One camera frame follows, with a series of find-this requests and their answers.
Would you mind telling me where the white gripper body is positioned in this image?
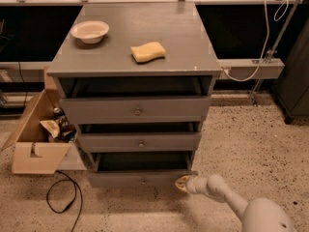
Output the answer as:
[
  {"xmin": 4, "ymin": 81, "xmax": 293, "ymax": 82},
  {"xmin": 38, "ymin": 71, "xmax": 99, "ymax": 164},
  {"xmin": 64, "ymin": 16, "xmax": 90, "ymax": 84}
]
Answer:
[{"xmin": 185, "ymin": 175, "xmax": 209, "ymax": 195}]

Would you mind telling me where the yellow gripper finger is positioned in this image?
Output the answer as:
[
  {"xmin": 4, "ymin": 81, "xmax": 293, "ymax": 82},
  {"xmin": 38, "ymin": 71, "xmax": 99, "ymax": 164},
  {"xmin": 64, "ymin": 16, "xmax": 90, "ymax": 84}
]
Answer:
[{"xmin": 175, "ymin": 175, "xmax": 190, "ymax": 192}]

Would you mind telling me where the grey bottom drawer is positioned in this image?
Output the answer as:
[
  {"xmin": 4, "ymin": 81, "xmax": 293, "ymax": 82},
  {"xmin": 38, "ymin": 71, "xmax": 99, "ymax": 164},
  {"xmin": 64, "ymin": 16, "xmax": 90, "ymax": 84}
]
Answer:
[{"xmin": 88, "ymin": 151, "xmax": 196, "ymax": 188}]

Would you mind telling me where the grey drawer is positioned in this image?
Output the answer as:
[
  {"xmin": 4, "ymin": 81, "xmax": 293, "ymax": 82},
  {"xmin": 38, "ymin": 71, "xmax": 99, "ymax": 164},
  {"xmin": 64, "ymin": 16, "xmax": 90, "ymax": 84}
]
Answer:
[
  {"xmin": 77, "ymin": 122, "xmax": 201, "ymax": 153},
  {"xmin": 88, "ymin": 151, "xmax": 196, "ymax": 188},
  {"xmin": 60, "ymin": 97, "xmax": 210, "ymax": 125}
]

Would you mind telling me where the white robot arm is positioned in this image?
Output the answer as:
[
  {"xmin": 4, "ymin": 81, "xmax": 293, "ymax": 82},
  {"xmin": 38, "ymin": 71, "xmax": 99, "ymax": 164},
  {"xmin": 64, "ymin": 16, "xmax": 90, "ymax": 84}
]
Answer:
[{"xmin": 175, "ymin": 174, "xmax": 297, "ymax": 232}]

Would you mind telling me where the grey middle drawer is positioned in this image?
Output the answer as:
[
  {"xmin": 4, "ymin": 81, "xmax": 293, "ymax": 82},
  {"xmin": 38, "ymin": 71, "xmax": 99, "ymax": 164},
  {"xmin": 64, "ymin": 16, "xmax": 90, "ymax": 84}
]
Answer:
[{"xmin": 77, "ymin": 122, "xmax": 201, "ymax": 153}]

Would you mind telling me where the grey top drawer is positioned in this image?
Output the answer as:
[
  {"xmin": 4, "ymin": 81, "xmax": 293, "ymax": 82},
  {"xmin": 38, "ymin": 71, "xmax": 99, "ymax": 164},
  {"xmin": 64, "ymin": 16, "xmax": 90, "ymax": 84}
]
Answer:
[{"xmin": 60, "ymin": 97, "xmax": 210, "ymax": 125}]

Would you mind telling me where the grey drawer cabinet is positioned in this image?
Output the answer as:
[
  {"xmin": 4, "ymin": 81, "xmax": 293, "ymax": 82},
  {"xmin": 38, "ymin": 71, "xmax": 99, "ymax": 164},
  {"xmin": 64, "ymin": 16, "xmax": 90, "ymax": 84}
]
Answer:
[{"xmin": 46, "ymin": 1, "xmax": 223, "ymax": 176}]

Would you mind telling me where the dark bottle in box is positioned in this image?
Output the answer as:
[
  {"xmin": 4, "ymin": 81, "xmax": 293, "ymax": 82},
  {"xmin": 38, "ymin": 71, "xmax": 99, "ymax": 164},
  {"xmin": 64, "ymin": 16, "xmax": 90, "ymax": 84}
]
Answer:
[{"xmin": 53, "ymin": 107, "xmax": 70, "ymax": 131}]

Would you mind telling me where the dark grey cabinet right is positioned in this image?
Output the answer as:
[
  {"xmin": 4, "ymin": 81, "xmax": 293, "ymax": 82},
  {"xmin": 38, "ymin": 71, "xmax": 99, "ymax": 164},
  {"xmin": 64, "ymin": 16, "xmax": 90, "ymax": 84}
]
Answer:
[{"xmin": 273, "ymin": 19, "xmax": 309, "ymax": 124}]

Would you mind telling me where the yellow sponge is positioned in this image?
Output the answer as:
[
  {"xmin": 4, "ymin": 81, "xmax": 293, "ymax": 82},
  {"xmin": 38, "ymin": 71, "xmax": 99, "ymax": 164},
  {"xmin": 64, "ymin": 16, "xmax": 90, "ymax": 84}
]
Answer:
[{"xmin": 130, "ymin": 42, "xmax": 166, "ymax": 63}]

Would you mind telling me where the crumpled snack bag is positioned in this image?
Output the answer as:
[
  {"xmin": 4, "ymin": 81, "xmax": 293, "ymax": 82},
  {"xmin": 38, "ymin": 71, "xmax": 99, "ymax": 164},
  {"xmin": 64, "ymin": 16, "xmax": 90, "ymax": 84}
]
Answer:
[{"xmin": 40, "ymin": 120, "xmax": 60, "ymax": 138}]

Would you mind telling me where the cardboard box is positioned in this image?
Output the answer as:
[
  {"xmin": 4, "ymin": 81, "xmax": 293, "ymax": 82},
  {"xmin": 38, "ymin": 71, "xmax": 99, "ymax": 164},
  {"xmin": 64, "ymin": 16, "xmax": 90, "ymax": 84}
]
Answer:
[{"xmin": 3, "ymin": 74, "xmax": 84, "ymax": 174}]

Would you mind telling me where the metal stand pole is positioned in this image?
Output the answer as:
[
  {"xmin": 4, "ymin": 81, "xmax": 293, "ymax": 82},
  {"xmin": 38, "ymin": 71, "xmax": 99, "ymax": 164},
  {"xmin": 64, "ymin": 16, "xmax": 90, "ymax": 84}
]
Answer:
[{"xmin": 249, "ymin": 0, "xmax": 302, "ymax": 107}]

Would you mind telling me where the white bowl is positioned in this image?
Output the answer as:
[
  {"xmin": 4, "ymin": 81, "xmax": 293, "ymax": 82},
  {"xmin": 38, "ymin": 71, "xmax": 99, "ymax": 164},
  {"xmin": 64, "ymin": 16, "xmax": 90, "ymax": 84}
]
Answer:
[{"xmin": 70, "ymin": 20, "xmax": 109, "ymax": 44}]

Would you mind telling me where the black floor cable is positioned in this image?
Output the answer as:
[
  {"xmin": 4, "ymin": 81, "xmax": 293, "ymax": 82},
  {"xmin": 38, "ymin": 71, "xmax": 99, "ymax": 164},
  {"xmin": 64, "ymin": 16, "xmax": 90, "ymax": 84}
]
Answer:
[{"xmin": 45, "ymin": 170, "xmax": 84, "ymax": 232}]

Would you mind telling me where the metal window rail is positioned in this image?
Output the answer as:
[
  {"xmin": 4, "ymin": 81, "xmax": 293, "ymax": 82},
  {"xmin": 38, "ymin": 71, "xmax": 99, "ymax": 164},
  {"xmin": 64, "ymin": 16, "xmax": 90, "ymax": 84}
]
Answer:
[{"xmin": 0, "ymin": 58, "xmax": 284, "ymax": 83}]

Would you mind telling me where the white cable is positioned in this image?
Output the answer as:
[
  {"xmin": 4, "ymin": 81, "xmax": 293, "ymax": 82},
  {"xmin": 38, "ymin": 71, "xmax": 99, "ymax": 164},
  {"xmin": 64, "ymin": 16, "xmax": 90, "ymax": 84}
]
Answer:
[{"xmin": 221, "ymin": 0, "xmax": 290, "ymax": 83}]

